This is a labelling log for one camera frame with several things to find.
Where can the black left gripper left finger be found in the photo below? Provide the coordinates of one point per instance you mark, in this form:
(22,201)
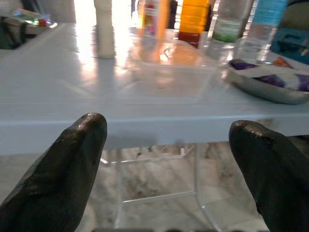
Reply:
(60,174)

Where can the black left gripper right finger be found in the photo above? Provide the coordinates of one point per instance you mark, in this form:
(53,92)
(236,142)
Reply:
(277,174)

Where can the round steel bowl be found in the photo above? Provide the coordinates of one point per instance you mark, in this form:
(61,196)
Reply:
(265,93)

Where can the large purple noodle packet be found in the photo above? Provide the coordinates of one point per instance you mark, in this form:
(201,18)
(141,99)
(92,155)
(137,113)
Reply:
(270,80)

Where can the teal cardboard box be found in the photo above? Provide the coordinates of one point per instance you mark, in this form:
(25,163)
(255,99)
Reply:
(292,41)

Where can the clear water bottle blue label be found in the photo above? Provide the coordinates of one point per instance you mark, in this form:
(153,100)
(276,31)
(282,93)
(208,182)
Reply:
(260,36)

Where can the clear plastic food container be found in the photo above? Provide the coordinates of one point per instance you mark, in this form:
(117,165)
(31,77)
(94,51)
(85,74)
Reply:
(173,79)

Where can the white plastic bottle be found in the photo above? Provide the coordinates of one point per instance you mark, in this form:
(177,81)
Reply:
(105,36)

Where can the dark bag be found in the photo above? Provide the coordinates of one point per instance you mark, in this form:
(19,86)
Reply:
(10,36)

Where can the clear bottle green label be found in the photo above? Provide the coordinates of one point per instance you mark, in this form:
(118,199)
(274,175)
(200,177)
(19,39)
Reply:
(228,26)

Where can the cluttered side shelf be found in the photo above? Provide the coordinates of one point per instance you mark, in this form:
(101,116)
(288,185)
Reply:
(33,20)

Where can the orange juice bottle red base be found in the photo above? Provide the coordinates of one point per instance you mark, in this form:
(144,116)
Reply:
(193,19)

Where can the orange drink bottle pink label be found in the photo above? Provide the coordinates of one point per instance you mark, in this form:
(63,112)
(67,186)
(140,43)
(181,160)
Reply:
(150,21)

